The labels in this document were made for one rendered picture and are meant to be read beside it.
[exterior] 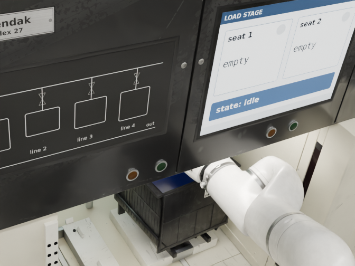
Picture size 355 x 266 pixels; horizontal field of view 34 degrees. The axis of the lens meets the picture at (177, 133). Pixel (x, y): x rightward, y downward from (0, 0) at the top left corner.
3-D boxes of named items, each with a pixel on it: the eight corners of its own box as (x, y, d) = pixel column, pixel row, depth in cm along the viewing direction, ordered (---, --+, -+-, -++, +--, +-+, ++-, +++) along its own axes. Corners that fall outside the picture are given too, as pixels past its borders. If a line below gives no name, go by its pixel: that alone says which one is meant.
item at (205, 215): (150, 269, 137) (159, 160, 119) (108, 218, 150) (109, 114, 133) (231, 233, 149) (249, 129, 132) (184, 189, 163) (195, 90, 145)
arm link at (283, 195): (336, 175, 92) (265, 144, 122) (257, 237, 91) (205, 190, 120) (364, 218, 94) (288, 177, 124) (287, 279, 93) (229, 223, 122)
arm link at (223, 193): (237, 155, 119) (201, 182, 118) (277, 196, 111) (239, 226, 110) (247, 176, 125) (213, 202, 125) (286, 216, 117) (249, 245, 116)
